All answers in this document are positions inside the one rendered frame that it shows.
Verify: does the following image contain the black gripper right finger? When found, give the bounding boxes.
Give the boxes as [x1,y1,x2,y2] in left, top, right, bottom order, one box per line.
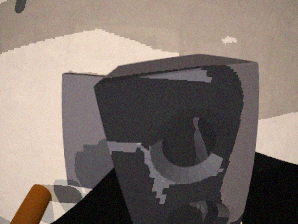
[241,152,298,224]

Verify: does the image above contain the brown cylinder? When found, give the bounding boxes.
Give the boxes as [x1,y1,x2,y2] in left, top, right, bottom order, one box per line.
[11,184,52,224]

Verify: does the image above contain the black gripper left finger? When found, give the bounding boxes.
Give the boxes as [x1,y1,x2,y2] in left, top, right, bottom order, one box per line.
[51,168,132,224]

